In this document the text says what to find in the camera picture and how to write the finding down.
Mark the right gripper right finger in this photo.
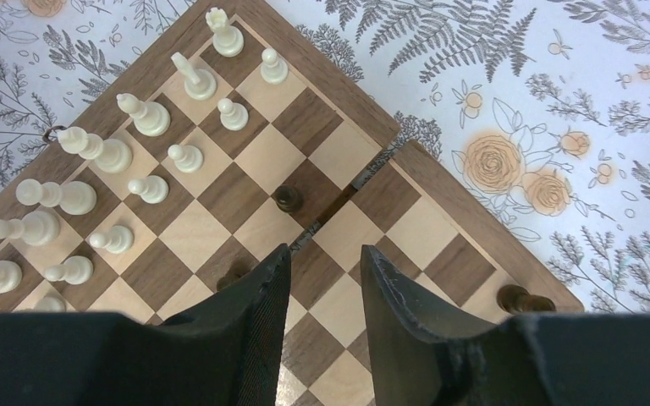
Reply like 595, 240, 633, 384
360, 245, 650, 405

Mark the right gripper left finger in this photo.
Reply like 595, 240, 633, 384
0, 244, 291, 405

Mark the dark chess piece one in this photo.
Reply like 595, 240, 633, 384
496, 284, 557, 315

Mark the dark chess piece three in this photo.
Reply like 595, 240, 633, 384
272, 184, 304, 213

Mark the dark chess piece four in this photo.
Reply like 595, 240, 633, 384
216, 261, 251, 292

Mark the wooden chess board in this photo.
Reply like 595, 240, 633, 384
0, 11, 583, 405

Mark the white pawn five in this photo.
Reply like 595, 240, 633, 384
87, 225, 135, 254

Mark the white pawn six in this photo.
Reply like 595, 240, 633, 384
44, 255, 94, 285

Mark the white pawn four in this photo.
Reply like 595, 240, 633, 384
128, 175, 169, 204

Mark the white pawn seven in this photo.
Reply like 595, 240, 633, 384
32, 295, 67, 312

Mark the white pawn three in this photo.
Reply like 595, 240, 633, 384
168, 145, 204, 173

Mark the white king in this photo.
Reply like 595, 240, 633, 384
15, 178, 97, 216

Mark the white bishop near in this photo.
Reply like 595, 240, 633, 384
0, 211, 60, 246

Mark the white bishop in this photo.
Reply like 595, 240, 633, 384
116, 93, 171, 137
0, 211, 60, 246

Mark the white pawn two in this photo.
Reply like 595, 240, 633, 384
217, 98, 249, 131

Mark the floral table cloth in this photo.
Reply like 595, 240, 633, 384
0, 1, 650, 312

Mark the white bishop far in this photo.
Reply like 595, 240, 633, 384
116, 93, 171, 137

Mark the white knight far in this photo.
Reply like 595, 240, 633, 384
171, 52, 218, 101

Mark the white pawn one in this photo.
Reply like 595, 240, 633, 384
260, 47, 289, 85

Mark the white rook far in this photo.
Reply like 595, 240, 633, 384
206, 7, 245, 58

